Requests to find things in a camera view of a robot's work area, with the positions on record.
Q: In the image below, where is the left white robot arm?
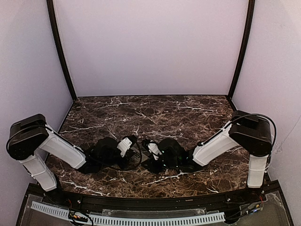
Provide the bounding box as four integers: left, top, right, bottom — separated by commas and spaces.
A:
6, 114, 137, 192

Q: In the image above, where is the black frame post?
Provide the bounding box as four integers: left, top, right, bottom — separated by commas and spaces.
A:
46, 0, 77, 102
227, 0, 255, 101

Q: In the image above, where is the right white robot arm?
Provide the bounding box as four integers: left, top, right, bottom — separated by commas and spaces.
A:
142, 110, 277, 188

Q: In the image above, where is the white universal remote control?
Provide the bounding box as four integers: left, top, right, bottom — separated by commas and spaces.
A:
131, 147, 149, 163

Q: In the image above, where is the left black frame post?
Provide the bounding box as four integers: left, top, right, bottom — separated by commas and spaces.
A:
46, 0, 77, 102

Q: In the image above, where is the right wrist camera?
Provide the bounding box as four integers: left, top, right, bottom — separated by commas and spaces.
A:
142, 139, 162, 161

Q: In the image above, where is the right black frame post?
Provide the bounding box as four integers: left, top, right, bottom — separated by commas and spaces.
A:
227, 0, 255, 101

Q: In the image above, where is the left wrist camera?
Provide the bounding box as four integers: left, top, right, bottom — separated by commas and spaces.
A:
117, 135, 137, 157

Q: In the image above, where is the left black camera cable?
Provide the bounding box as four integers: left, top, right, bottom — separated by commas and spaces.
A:
112, 143, 143, 170

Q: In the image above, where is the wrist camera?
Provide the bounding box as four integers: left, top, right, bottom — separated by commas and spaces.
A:
142, 139, 162, 161
117, 135, 137, 157

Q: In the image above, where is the white slotted cable duct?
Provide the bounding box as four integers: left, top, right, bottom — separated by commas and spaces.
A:
31, 201, 225, 226

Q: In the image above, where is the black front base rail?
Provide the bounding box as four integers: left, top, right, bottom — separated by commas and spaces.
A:
44, 188, 250, 214

